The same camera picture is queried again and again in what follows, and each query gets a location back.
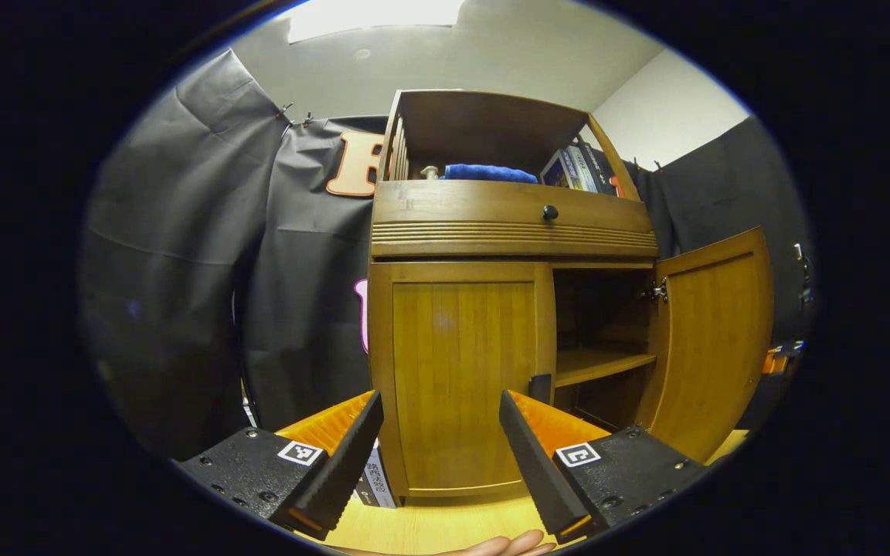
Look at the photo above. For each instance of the wooden shoe cabinet door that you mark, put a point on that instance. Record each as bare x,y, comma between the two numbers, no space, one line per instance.
711,347
453,363

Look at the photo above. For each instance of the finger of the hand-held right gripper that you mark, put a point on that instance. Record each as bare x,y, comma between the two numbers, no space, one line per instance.
776,361

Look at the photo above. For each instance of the ceiling light panel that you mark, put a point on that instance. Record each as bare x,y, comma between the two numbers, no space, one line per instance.
375,17

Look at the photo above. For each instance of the round black drawer knob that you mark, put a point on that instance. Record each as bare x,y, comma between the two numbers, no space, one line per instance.
550,211

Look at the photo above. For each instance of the blue folded towel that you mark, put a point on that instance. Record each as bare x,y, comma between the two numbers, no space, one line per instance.
487,173

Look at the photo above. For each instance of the wooden cabinet drawer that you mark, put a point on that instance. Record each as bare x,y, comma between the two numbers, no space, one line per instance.
476,208

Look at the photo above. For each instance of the wooden double-door shoe cabinet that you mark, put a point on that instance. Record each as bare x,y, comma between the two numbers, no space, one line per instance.
491,127

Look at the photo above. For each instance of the white printed box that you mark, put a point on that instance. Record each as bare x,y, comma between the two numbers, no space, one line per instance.
375,479

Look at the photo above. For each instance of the black backdrop cloth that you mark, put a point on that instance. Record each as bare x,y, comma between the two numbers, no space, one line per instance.
182,270

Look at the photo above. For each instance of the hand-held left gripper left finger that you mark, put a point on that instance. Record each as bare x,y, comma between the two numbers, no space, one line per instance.
352,463

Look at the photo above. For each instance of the dark blue book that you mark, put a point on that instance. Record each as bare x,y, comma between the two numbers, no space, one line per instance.
555,171

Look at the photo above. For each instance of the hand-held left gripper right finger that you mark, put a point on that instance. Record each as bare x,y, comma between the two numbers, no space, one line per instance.
534,463

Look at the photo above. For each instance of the wooden inner cabinet shelf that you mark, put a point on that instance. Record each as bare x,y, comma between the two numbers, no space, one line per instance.
596,363

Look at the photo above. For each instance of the grey book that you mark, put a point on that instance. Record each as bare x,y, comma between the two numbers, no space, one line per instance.
578,170

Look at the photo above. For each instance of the black book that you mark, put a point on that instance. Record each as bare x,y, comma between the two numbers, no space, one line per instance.
599,174

